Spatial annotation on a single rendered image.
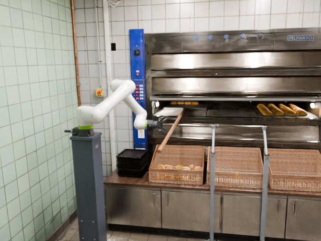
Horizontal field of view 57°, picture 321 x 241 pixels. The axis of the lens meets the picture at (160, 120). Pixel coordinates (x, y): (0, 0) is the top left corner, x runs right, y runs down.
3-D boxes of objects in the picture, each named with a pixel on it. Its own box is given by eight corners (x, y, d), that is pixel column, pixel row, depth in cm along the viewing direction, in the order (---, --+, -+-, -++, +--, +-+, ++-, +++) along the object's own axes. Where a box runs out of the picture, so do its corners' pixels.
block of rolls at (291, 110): (256, 107, 392) (256, 103, 391) (294, 107, 383) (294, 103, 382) (262, 115, 333) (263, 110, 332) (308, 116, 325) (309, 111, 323)
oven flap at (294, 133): (153, 138, 347) (154, 120, 349) (318, 143, 314) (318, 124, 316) (152, 137, 343) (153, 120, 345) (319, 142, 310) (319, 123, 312)
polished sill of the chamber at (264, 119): (153, 118, 349) (153, 115, 348) (318, 121, 316) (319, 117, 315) (152, 119, 343) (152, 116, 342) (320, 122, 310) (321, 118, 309)
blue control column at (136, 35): (163, 159, 553) (161, 40, 510) (171, 159, 550) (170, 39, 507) (135, 210, 367) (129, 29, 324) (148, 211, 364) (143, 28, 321)
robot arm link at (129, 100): (118, 100, 278) (127, 97, 273) (120, 92, 285) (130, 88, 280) (138, 123, 302) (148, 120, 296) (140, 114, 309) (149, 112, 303)
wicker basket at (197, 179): (156, 166, 352) (156, 144, 346) (205, 168, 342) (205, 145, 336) (148, 182, 305) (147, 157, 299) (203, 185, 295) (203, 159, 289)
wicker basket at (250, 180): (208, 168, 341) (208, 145, 336) (259, 171, 330) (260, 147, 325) (205, 186, 294) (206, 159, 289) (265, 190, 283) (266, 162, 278)
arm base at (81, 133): (61, 136, 250) (60, 129, 248) (69, 132, 264) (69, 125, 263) (90, 136, 245) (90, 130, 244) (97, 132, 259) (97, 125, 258)
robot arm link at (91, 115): (91, 115, 227) (134, 77, 256) (79, 112, 238) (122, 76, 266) (99, 127, 234) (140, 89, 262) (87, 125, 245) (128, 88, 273)
